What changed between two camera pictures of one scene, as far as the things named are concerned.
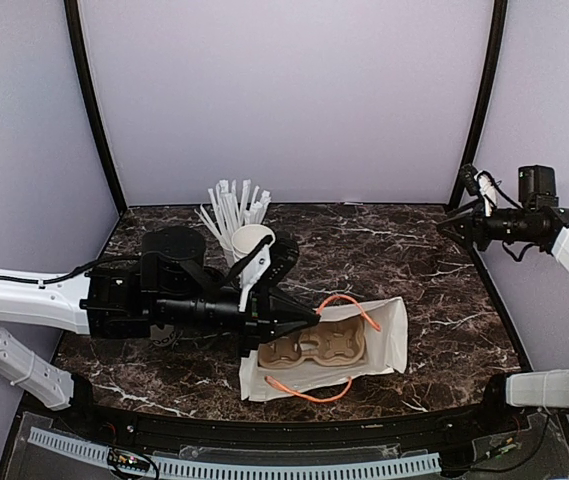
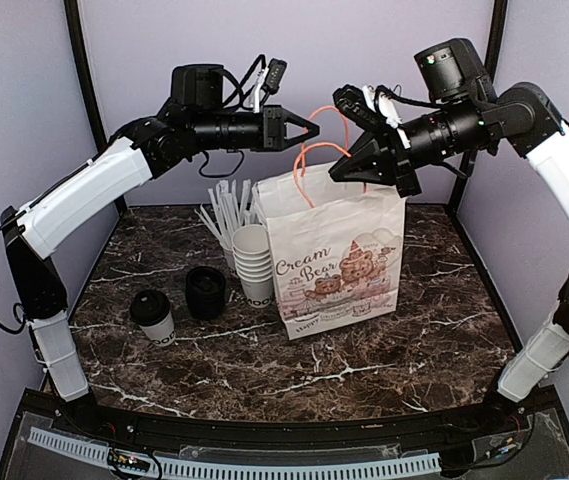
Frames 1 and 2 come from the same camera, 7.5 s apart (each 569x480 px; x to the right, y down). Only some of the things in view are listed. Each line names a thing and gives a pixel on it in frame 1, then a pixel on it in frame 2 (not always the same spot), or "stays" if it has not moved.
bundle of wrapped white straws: [226, 214] stays
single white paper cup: [161, 336] stays
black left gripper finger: [291, 328] -> [296, 140]
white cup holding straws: [231, 255] stays
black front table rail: [138, 424] stays
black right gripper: [476, 219] -> [368, 159]
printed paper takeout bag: [351, 338] -> [339, 244]
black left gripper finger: [281, 302] -> [292, 118]
